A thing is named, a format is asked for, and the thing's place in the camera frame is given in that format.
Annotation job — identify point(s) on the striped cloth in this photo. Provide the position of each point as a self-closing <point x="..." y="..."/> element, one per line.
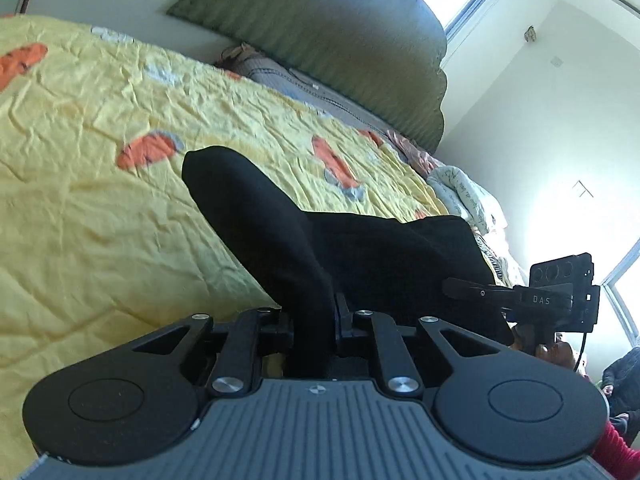
<point x="500" y="260"/>

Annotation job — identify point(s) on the pink cloth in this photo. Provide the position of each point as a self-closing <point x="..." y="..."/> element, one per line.
<point x="415" y="155"/>

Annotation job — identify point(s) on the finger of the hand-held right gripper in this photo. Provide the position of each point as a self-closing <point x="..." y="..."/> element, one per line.
<point x="480" y="292"/>

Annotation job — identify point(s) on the blue jeans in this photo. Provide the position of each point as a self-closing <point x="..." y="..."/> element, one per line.
<point x="280" y="74"/>

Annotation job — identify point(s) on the person's right hand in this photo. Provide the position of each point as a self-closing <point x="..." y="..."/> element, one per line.
<point x="547" y="347"/>

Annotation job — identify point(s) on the bright side window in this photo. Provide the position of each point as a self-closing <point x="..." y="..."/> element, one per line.
<point x="625" y="300"/>

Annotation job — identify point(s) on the yellow blanket with orange print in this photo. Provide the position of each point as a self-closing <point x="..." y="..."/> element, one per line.
<point x="100" y="210"/>

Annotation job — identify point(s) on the black pants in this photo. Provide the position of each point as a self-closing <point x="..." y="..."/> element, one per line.
<point x="320" y="245"/>

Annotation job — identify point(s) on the white printed cloth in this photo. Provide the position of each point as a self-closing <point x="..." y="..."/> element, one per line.
<point x="465" y="195"/>

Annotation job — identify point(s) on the person's right forearm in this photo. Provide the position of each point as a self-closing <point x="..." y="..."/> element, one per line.
<point x="617" y="452"/>

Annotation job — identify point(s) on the green padded headboard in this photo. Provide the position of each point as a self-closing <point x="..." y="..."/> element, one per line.
<point x="350" y="50"/>

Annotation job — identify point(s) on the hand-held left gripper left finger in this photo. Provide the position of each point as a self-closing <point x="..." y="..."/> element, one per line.
<point x="279" y="329"/>

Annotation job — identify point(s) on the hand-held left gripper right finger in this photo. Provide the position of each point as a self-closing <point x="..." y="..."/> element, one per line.
<point x="340" y="324"/>

